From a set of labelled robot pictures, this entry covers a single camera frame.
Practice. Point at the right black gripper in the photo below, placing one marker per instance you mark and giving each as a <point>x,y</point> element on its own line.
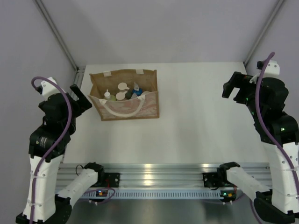
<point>241,81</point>

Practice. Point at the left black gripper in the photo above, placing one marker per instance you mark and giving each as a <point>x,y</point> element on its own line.
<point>82,100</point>

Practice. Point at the burlap canvas tote bag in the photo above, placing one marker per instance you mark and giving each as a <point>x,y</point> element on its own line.
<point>145,106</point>

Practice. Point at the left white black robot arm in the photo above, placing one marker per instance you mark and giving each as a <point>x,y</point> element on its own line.
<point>47,146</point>

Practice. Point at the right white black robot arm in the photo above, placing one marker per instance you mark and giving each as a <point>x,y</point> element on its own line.
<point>279,134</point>

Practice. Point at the yellow-green squeeze bottle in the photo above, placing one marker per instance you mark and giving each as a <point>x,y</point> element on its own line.
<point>108,96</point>

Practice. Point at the beige pump bottle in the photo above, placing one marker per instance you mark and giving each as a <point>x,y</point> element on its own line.
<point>121,96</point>

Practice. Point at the grey-green pump bottle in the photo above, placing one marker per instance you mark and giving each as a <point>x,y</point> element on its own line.
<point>123,87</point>

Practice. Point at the blue orange spray bottle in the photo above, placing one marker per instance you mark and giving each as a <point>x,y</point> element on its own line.
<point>136,91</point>

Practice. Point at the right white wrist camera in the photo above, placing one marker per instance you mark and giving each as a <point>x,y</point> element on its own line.
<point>272,70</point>

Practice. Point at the aluminium mounting rail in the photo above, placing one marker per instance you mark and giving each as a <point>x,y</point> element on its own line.
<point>163,176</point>

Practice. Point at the slotted cable duct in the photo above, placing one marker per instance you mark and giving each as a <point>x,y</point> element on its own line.
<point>163,194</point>

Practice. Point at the right aluminium frame post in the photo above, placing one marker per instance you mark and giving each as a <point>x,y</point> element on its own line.
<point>264,30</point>

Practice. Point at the aluminium frame post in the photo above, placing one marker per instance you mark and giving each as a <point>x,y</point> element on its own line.
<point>264,30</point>
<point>47,17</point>

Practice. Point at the left aluminium frame post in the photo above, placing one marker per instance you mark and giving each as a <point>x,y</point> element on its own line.
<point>47,17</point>

